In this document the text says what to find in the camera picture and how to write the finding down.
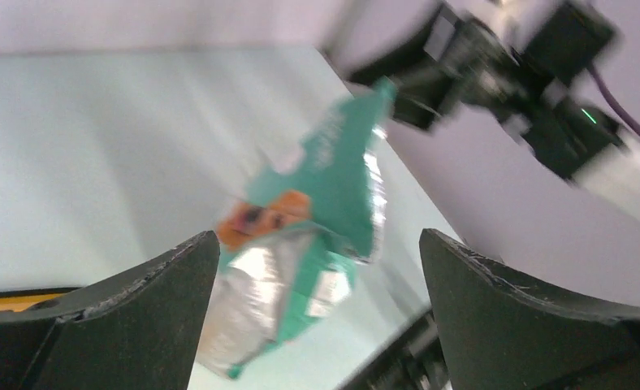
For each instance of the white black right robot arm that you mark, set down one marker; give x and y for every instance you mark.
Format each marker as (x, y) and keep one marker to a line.
(531, 65)

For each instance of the green white pet food bag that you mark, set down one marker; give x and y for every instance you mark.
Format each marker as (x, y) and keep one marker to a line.
(291, 245)

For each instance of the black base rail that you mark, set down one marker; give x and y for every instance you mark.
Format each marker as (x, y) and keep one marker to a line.
(413, 360)

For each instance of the yellow double pet bowl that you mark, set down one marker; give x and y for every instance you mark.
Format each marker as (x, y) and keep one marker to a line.
(20, 300)

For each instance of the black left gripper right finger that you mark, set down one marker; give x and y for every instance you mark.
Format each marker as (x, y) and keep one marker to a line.
(501, 328)

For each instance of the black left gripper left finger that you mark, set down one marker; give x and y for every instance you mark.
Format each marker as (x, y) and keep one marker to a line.
(138, 329)

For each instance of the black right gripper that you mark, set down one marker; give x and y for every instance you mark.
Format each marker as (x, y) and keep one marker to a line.
(436, 68)

